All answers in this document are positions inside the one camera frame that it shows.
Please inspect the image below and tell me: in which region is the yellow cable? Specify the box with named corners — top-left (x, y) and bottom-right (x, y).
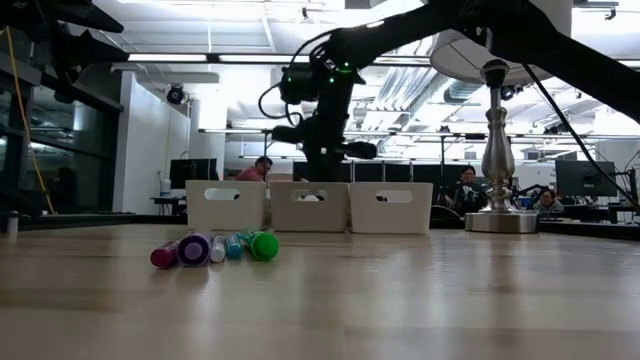
top-left (0, 27), bottom-right (56, 215)

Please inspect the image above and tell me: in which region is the black monitor on arm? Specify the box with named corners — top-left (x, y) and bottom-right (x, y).
top-left (554, 159), bottom-right (619, 198)

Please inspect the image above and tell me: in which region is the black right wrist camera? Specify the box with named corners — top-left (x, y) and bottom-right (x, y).
top-left (278, 63), bottom-right (321, 106)

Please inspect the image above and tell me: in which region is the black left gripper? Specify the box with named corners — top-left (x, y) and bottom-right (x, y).
top-left (29, 0), bottom-right (130, 99)

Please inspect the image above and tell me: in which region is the teal capped thin marker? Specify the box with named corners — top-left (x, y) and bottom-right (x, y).
top-left (224, 232), bottom-right (245, 260)

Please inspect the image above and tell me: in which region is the white barrel thin marker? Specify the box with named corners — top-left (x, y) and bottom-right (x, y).
top-left (209, 234), bottom-right (227, 264)

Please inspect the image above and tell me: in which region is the white plastic bin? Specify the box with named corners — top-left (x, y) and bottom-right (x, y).
top-left (184, 179), bottom-right (269, 231)
top-left (348, 181), bottom-right (435, 235)

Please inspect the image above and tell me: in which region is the long ceiling light strip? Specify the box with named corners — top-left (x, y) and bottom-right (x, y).
top-left (127, 53), bottom-right (311, 64)

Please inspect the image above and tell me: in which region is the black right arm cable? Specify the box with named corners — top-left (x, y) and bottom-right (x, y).
top-left (519, 62), bottom-right (640, 209)

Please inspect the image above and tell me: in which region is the dark office desk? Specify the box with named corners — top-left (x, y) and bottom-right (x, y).
top-left (149, 195), bottom-right (189, 216)

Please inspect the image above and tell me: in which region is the purple highlighter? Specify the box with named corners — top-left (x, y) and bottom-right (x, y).
top-left (177, 230), bottom-right (214, 268)

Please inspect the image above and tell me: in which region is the black metal gantry frame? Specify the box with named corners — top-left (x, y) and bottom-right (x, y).
top-left (198, 127), bottom-right (339, 182)

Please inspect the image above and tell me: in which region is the silver table lamp white shade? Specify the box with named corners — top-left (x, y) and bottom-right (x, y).
top-left (430, 0), bottom-right (574, 235)

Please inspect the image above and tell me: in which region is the dark office monitor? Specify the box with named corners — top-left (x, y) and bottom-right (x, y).
top-left (353, 160), bottom-right (384, 183)
top-left (292, 160), bottom-right (353, 183)

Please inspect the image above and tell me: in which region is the person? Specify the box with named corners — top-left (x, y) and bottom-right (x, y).
top-left (443, 164), bottom-right (489, 217)
top-left (234, 155), bottom-right (275, 183)
top-left (532, 188), bottom-right (564, 215)

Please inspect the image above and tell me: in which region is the green highlighter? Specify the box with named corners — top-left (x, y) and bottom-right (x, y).
top-left (239, 228), bottom-right (281, 263)

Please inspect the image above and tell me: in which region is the black computer monitor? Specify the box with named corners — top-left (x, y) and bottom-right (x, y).
top-left (169, 158), bottom-right (217, 190)

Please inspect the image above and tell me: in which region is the magenta thin marker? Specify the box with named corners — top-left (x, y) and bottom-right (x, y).
top-left (149, 238), bottom-right (182, 270)

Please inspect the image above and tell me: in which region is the grey plastic bin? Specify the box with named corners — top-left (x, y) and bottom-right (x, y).
top-left (268, 180), bottom-right (351, 234)

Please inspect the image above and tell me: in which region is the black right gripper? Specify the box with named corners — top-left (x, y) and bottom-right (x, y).
top-left (272, 82), bottom-right (379, 183)

